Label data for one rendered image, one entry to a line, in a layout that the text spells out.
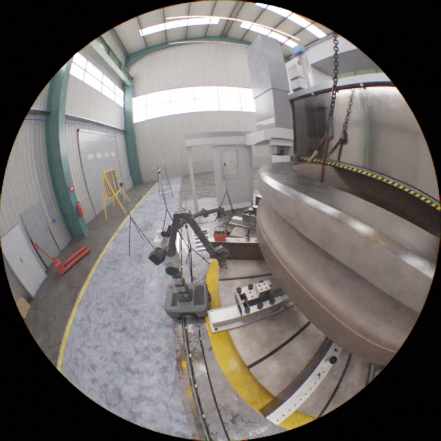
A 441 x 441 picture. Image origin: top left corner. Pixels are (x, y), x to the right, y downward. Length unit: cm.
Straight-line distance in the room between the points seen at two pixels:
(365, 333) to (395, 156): 336
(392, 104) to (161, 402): 604
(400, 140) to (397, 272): 331
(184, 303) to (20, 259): 503
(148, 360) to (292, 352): 178
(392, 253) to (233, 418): 204
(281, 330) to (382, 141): 402
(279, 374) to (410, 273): 143
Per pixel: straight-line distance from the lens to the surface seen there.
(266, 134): 394
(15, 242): 565
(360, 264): 90
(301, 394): 149
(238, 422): 216
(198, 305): 210
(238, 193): 523
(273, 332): 188
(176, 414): 223
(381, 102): 427
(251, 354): 178
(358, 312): 127
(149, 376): 231
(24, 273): 569
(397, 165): 391
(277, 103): 446
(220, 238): 231
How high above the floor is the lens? 206
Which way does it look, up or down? 27 degrees down
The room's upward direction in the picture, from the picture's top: 5 degrees counter-clockwise
